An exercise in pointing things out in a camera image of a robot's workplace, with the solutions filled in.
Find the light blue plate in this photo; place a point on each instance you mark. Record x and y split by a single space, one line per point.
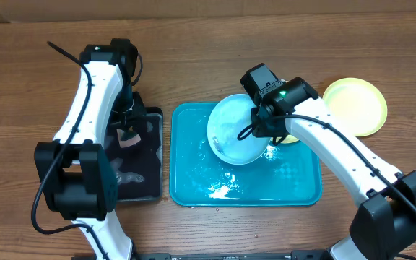
227 119

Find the pink sponge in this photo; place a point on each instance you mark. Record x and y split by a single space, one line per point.
127 138

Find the teal plastic tray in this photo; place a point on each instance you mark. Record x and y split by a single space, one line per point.
283 176

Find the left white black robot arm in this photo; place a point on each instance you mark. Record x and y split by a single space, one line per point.
78 187

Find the black water tray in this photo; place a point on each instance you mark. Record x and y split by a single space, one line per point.
138 169

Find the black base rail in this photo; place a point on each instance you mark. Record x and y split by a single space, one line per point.
293 255

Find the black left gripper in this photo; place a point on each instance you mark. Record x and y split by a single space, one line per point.
123 123

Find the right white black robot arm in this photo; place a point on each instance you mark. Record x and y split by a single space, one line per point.
385 222

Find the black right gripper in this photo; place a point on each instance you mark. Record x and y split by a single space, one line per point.
262 127

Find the yellow plate with blue stain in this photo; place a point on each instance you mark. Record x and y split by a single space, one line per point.
358 104

